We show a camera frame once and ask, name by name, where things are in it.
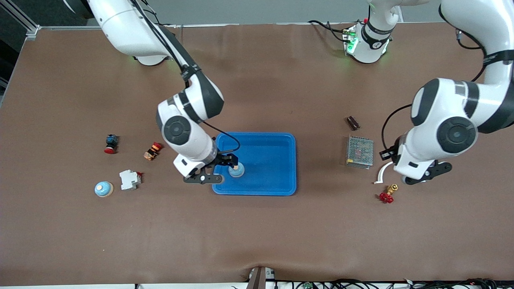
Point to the metal bracket at table edge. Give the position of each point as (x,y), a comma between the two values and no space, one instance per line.
(259,277)

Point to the blue plastic tray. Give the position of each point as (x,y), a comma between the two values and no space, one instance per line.
(265,152)

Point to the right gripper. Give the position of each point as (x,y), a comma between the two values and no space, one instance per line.
(222,159)

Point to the light blue desk bell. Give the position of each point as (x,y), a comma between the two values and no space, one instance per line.
(104,189)
(237,172)

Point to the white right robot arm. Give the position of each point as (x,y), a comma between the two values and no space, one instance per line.
(132,32)

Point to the black cylindrical capacitor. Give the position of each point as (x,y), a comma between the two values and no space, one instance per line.
(353,123)

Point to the white circuit breaker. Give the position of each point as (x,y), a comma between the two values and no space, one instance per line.
(129,180)

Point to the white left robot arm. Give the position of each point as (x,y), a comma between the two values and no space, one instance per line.
(453,120)

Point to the red and blue push button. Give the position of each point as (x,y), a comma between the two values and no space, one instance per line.
(111,143)

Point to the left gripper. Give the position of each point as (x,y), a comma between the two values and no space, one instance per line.
(394,152)

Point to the yellow and red button switch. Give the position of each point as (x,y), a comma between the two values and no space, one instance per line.
(152,151)

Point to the metal mesh power supply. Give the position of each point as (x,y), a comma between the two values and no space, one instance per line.
(360,152)

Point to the white arch pipe clamp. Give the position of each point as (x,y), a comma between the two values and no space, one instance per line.
(383,170)

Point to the brown table cover mat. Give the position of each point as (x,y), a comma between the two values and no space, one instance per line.
(257,233)

